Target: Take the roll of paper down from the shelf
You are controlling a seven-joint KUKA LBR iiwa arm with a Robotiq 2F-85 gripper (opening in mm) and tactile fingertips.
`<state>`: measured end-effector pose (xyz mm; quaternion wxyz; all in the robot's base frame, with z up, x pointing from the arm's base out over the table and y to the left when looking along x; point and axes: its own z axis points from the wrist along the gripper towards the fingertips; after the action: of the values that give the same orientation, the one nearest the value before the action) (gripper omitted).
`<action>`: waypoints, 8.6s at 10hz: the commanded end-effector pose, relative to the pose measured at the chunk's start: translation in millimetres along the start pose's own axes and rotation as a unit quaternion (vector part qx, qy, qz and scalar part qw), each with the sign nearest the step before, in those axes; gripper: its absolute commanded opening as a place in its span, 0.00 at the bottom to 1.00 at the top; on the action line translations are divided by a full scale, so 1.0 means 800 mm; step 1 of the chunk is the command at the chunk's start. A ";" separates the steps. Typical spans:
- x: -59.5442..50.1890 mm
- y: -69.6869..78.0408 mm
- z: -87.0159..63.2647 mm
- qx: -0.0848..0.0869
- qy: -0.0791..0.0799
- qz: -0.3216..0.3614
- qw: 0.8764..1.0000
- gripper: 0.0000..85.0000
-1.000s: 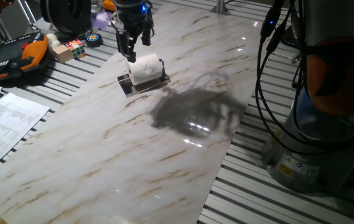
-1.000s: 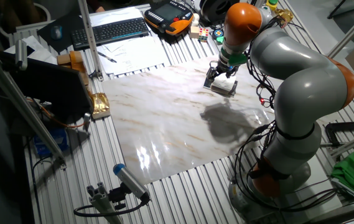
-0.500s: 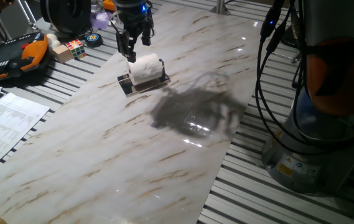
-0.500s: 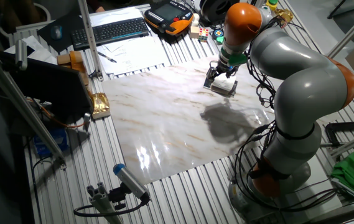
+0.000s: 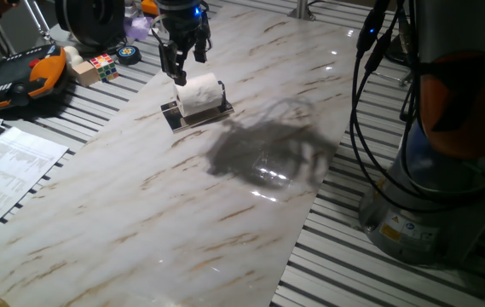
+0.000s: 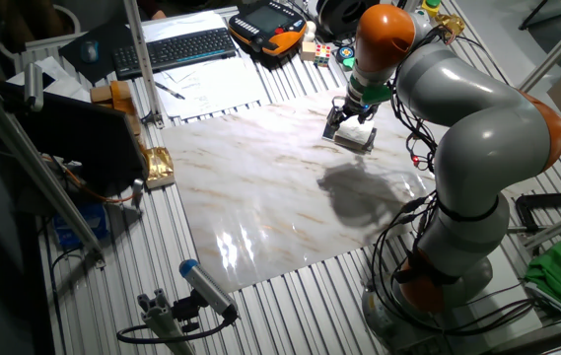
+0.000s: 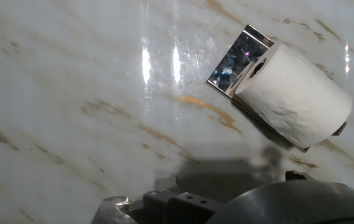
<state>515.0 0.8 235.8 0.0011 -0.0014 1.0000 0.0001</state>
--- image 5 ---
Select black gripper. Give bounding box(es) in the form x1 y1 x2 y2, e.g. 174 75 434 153
154 0 213 88

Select white toilet paper roll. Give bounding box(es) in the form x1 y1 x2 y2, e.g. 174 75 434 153
173 72 225 119

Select pale purple bag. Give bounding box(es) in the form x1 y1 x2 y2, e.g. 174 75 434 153
123 15 154 43

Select round black disc blue print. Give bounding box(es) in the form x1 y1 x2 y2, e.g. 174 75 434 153
115 44 143 67

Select orange button box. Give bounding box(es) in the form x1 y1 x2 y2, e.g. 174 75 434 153
140 0 160 17

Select colourful puzzle cube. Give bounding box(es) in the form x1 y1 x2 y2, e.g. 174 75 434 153
89 52 121 84

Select large black filament spool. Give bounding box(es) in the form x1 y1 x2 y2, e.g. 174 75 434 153
53 0 127 49

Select plain wooden cube block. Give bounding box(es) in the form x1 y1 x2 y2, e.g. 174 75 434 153
71 60 101 89

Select small white figurine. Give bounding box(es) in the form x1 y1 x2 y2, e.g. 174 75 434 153
62 44 85 69

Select marble pattern board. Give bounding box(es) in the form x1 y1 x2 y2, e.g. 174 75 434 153
0 3 379 307

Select black and orange teach pendant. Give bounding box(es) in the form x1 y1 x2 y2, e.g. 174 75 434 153
0 43 69 114

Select printed paper sheet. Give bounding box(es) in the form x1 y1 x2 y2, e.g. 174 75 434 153
0 126 70 242

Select aluminium frame post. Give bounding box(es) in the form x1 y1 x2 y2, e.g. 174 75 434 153
287 0 317 22

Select black cable with plug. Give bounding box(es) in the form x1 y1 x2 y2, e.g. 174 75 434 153
352 0 485 206
347 0 460 214

